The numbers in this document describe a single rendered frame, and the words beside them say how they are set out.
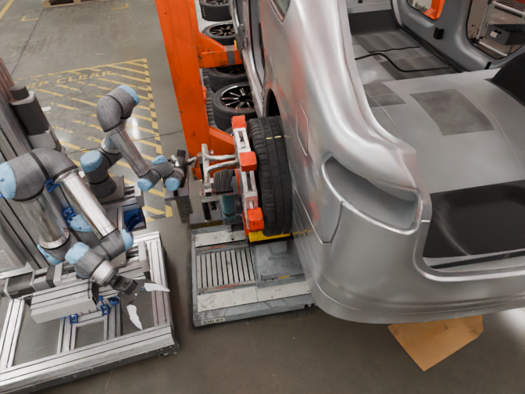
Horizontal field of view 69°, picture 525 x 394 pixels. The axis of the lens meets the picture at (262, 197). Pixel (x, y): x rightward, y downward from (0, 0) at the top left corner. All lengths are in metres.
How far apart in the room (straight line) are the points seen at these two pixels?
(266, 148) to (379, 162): 0.91
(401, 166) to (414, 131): 1.24
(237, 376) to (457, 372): 1.23
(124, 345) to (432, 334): 1.79
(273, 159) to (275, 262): 0.89
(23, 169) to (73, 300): 0.72
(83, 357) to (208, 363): 0.68
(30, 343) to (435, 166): 2.43
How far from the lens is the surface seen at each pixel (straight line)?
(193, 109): 2.43
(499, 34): 5.90
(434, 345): 2.61
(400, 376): 2.47
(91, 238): 1.85
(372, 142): 1.04
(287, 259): 2.53
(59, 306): 2.01
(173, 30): 2.25
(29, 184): 1.56
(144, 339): 2.36
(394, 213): 1.17
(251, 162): 1.79
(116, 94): 1.97
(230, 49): 4.37
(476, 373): 2.62
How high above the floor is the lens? 2.20
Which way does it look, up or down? 42 degrees down
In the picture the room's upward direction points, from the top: 4 degrees counter-clockwise
